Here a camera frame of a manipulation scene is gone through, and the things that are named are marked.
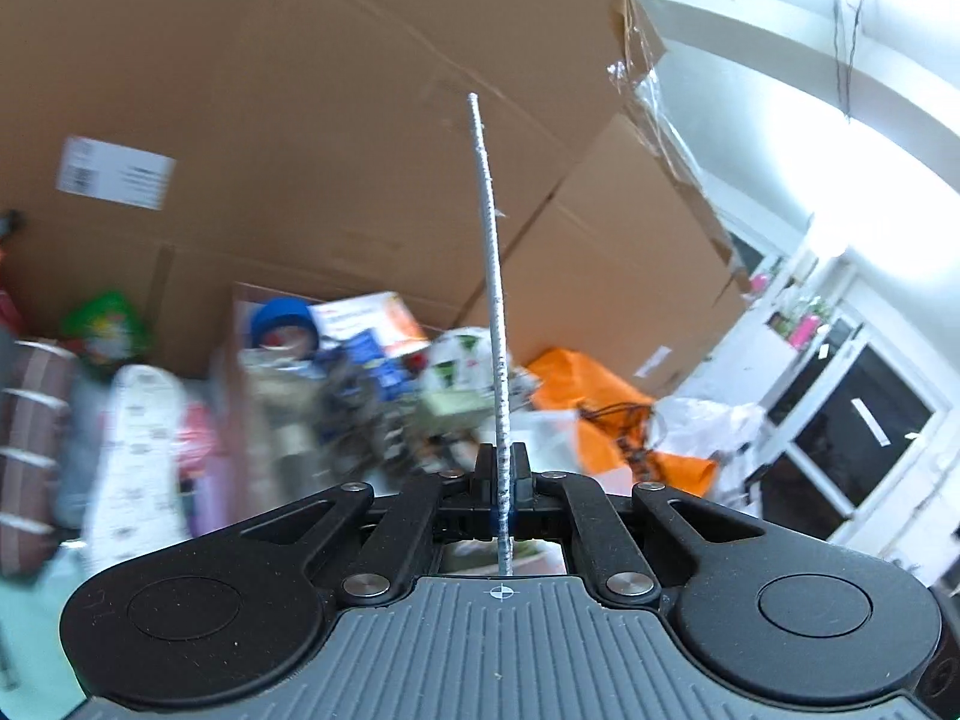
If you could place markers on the blue packet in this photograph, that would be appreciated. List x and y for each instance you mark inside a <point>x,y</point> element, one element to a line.
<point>379,367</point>

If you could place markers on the orange plastic bag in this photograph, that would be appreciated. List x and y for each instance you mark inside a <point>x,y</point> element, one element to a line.
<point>600,382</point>

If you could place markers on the teal cloth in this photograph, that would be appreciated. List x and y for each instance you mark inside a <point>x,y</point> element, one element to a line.
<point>30,637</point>

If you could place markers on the clear plastic bag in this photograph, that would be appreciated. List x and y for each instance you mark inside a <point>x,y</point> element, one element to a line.
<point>705,420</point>

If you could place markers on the orange and white box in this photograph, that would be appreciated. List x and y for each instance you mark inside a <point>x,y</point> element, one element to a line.
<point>371,319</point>

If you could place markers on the blue capped container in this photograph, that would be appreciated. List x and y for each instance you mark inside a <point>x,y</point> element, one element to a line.
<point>281,319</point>

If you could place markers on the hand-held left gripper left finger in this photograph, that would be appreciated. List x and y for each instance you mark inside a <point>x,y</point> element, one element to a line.
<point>484,499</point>

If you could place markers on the silver glitter stick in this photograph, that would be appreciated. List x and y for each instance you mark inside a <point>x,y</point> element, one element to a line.
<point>491,277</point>

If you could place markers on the window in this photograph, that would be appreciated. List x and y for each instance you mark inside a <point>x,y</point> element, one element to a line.
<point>862,427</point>

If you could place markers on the brown striped roll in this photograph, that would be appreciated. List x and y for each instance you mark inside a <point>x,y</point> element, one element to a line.
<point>34,420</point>

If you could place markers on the large cardboard box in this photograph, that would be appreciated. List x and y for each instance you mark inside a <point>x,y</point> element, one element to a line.
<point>300,90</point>
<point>622,255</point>

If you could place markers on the green snack packet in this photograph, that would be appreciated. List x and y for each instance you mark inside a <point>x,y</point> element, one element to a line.
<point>105,319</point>

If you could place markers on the white and green packet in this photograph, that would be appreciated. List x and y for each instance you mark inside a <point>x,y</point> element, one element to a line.
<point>457,360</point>

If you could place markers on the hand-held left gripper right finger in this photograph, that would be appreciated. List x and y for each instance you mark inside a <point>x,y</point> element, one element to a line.
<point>519,499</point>

